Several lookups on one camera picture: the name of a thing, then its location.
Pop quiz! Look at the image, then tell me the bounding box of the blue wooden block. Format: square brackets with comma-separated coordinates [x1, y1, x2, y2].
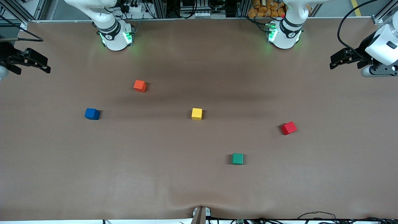
[85, 108, 100, 120]

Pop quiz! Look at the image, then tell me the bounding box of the red wooden block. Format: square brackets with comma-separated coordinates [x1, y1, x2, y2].
[281, 121, 298, 136]

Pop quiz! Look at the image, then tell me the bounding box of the orange wooden block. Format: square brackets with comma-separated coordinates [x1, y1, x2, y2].
[133, 80, 147, 93]

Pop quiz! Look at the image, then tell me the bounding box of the aluminium frame profile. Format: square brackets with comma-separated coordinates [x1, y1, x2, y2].
[372, 0, 398, 25]
[0, 0, 47, 30]

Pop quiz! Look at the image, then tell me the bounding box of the black cable bundle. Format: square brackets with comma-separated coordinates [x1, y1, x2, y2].
[297, 211, 398, 224]

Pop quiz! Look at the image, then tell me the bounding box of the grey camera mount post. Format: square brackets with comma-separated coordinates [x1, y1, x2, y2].
[190, 206, 212, 224]

